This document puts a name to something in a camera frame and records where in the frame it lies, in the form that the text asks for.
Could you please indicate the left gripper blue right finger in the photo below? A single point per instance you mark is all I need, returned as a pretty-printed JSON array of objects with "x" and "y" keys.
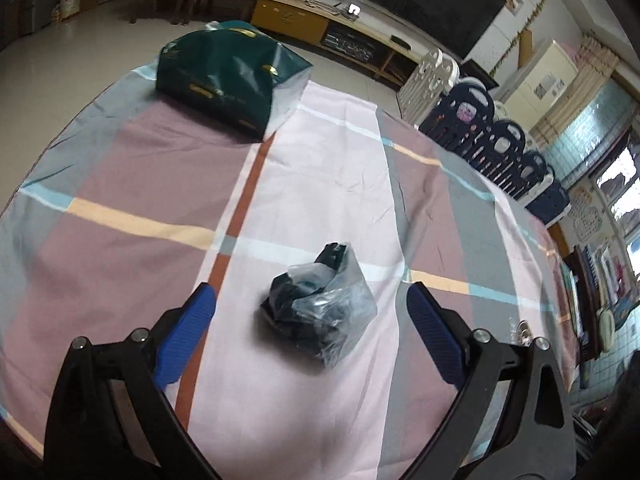
[{"x": 534, "y": 435}]

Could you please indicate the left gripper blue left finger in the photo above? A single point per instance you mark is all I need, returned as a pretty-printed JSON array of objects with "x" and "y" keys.
[{"x": 109, "y": 416}]

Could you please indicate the stack of colourful books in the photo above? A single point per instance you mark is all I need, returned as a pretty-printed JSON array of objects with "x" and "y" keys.
[{"x": 595, "y": 320}]

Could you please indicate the plaid pink grey tablecloth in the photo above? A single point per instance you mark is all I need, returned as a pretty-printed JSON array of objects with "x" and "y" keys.
[{"x": 139, "y": 199}]

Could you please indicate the grey crumpled plastic bag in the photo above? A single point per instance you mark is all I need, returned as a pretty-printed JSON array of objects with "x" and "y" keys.
[{"x": 322, "y": 308}]

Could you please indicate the blue white baby fence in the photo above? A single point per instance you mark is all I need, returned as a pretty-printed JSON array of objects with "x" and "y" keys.
[{"x": 460, "y": 115}]

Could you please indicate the white air conditioner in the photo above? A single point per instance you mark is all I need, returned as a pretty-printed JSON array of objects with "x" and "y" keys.
[{"x": 534, "y": 89}]

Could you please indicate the dark green gift bag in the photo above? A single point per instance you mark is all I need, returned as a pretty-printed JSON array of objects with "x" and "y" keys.
[{"x": 235, "y": 73}]

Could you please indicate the yellow wooden tv cabinet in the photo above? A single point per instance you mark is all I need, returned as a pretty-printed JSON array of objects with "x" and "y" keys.
[{"x": 359, "y": 45}]

